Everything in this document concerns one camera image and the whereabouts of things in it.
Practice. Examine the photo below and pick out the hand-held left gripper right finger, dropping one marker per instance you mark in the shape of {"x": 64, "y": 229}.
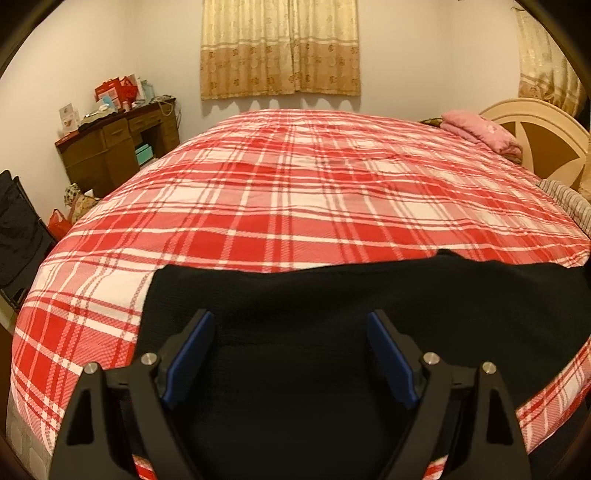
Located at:
{"x": 392, "y": 360}

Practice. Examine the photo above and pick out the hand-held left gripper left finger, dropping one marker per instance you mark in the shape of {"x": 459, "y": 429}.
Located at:
{"x": 189, "y": 355}

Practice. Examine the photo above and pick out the black pants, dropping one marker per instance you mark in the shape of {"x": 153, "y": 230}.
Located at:
{"x": 300, "y": 300}

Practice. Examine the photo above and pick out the red plastic bag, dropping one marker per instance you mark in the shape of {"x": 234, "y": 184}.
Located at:
{"x": 60, "y": 226}

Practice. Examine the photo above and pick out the bed with red plaid cover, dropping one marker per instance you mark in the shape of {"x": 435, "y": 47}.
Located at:
{"x": 300, "y": 184}

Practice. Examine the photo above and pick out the black folding chair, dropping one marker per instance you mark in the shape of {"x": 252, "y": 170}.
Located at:
{"x": 21, "y": 235}

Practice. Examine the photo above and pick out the teal box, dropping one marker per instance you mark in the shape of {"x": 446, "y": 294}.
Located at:
{"x": 143, "y": 153}

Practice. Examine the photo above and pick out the brown wooden desk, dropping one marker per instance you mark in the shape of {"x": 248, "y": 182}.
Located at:
{"x": 92, "y": 152}

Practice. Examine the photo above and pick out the striped pillow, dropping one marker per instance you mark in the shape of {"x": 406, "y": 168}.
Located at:
{"x": 570, "y": 201}

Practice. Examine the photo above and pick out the dark patterned cushion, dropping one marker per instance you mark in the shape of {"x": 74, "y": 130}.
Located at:
{"x": 430, "y": 122}

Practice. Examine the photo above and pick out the pink folded blanket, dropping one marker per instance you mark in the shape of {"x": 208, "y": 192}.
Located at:
{"x": 480, "y": 129}

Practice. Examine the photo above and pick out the white standing card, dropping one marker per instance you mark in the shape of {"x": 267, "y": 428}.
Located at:
{"x": 68, "y": 117}

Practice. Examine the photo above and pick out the red gift bag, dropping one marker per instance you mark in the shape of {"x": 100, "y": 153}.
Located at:
{"x": 115, "y": 90}

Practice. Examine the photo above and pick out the cream round headboard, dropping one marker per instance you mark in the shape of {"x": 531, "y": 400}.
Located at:
{"x": 554, "y": 134}

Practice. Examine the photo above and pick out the beige window curtain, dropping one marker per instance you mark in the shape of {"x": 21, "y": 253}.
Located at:
{"x": 277, "y": 46}

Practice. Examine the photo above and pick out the long beige floral curtain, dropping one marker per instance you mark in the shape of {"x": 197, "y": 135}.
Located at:
{"x": 545, "y": 64}

